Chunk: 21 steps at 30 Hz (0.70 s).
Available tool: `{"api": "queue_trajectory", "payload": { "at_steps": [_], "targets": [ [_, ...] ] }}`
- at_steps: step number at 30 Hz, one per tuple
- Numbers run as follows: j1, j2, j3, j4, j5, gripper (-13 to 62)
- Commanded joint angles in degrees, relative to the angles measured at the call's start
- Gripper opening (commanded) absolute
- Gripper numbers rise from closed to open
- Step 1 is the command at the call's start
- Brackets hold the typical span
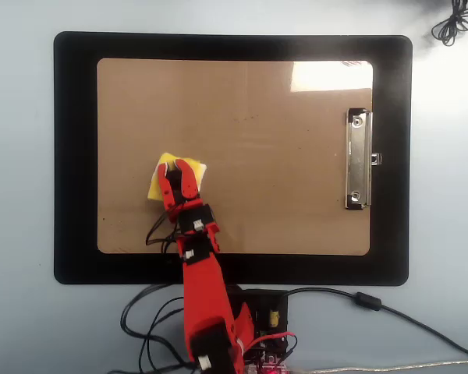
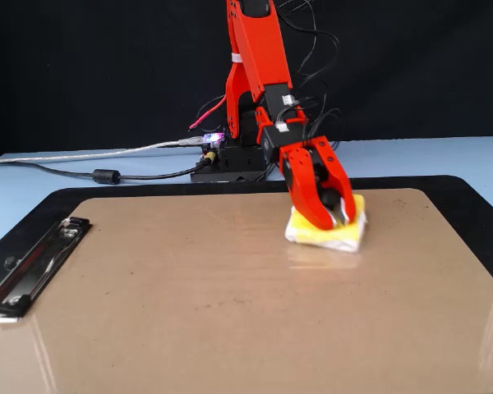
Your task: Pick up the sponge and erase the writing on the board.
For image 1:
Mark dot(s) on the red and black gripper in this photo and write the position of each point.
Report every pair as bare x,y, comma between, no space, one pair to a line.
195,218

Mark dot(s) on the yellow sponge with black knob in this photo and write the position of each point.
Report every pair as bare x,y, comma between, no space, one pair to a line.
156,187

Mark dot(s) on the red robot arm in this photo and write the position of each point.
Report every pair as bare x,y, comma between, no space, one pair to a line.
203,296

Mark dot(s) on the brown clipboard with writing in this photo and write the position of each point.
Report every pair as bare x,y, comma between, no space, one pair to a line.
218,97

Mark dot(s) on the black controller board base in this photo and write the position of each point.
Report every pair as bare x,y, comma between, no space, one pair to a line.
273,308

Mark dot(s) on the black rectangular desk mat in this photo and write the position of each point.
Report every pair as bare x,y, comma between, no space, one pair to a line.
74,156

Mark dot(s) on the silver metal clipboard clip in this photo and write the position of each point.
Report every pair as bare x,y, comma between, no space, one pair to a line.
358,163

